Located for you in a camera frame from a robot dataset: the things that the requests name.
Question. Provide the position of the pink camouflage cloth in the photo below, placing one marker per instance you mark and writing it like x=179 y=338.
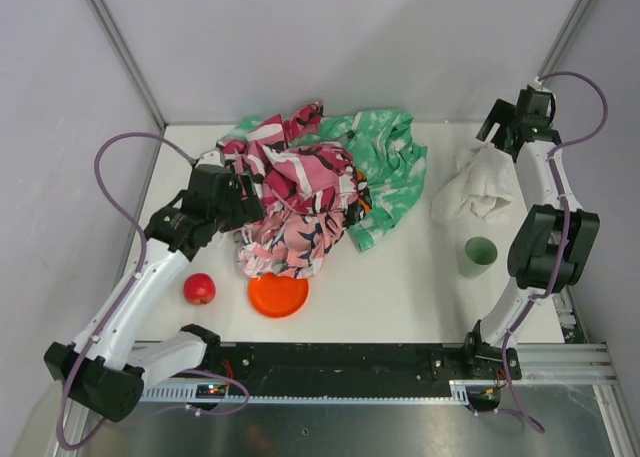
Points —
x=289 y=175

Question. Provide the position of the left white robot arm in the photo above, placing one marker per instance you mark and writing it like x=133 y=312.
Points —
x=101 y=367

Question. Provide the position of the white cloth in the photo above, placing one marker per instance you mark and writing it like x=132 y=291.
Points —
x=479 y=186

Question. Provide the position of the grey slotted cable duct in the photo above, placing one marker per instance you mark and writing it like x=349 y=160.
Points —
x=207 y=391

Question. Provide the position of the red apple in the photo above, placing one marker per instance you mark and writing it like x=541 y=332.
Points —
x=199 y=289

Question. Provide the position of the green tie-dye cloth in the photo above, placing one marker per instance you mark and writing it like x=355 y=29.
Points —
x=381 y=144

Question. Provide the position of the orange plastic plate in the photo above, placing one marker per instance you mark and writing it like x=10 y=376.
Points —
x=277 y=296

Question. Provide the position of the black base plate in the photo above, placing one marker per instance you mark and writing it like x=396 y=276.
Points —
x=357 y=370

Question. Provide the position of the aluminium frame rail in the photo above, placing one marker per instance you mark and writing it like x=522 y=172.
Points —
x=565 y=359

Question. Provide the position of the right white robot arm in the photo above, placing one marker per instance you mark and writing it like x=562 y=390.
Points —
x=552 y=246

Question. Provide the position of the orange black camouflage cloth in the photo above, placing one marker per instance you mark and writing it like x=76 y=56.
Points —
x=362 y=206

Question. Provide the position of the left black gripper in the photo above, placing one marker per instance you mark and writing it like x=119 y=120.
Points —
x=245 y=197

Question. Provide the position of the light pink navy cloth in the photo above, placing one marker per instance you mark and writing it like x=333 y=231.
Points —
x=288 y=244

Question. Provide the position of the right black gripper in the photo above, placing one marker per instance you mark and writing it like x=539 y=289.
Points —
x=501 y=128

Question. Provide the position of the green plastic cup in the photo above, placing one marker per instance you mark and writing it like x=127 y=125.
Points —
x=478 y=255

